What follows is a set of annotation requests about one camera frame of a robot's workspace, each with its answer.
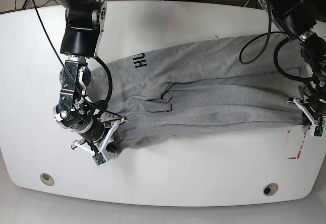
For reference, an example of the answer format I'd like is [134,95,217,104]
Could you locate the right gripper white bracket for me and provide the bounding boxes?
[70,117,127,155]

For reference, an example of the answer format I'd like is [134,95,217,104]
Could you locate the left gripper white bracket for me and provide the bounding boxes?
[287,95,325,130]

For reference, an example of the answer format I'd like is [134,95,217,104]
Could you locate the grey T-shirt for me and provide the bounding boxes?
[86,34,313,160]

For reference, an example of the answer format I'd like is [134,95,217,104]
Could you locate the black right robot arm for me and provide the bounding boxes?
[54,0,124,157]

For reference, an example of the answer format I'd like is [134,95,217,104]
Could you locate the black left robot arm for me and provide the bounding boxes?
[264,0,325,136]

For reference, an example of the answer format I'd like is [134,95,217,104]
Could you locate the red tape rectangle marking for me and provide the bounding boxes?
[283,127,306,159]

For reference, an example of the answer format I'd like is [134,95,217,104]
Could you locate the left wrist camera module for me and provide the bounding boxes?
[310,125,325,137]

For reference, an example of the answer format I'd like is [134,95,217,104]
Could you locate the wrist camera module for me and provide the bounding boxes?
[310,125,325,137]
[92,151,107,166]

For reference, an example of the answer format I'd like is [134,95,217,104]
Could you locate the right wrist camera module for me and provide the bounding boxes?
[92,151,107,166]

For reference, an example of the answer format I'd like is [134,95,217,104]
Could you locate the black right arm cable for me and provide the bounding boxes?
[25,0,120,123]

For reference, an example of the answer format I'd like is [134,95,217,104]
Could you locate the left table cable grommet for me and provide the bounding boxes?
[40,173,55,186]

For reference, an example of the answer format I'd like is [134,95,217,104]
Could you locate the table cable grommet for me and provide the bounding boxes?
[263,183,279,197]
[40,173,55,186]

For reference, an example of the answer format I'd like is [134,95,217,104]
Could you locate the right table cable grommet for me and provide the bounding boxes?
[263,183,279,197]

